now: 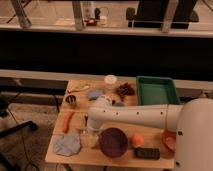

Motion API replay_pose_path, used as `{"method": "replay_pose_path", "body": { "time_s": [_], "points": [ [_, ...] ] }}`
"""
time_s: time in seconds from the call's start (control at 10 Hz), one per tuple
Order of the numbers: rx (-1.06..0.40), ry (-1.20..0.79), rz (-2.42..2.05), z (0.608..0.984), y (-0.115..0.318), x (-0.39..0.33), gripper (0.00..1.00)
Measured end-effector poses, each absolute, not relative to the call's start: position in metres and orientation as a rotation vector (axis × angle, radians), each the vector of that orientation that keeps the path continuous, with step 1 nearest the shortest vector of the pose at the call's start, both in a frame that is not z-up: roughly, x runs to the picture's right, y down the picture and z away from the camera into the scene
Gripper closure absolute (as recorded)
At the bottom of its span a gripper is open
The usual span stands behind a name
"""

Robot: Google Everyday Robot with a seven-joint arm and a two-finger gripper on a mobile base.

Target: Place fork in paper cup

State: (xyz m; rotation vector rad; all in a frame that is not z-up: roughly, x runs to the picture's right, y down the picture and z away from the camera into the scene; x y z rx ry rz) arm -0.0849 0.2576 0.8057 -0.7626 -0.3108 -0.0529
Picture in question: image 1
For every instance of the black monitor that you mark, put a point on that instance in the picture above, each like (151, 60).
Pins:
(153, 13)

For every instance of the brown pine cone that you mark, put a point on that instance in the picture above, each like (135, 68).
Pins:
(125, 89)

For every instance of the white paper cup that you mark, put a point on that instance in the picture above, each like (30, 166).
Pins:
(110, 81)

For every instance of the orange carrot toy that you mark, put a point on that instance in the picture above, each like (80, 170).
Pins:
(66, 122)

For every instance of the orange bowl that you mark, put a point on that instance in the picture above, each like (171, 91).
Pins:
(169, 140)

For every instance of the orange ball toy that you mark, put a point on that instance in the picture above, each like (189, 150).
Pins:
(137, 140)

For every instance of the blue sponge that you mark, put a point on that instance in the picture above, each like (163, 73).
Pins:
(94, 94)

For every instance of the blue grey cloth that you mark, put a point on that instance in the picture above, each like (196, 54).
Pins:
(67, 145)

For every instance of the small metal cup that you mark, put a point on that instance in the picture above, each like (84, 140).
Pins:
(71, 100)

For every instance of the purple bowl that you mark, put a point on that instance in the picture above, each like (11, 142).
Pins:
(113, 142)

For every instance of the black remote control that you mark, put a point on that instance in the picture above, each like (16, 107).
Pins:
(147, 153)

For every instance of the green plastic tray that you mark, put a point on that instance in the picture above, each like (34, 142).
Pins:
(156, 90)

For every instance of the cream wooden spoon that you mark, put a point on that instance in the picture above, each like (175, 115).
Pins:
(78, 89)

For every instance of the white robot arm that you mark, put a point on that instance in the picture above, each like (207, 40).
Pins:
(192, 123)

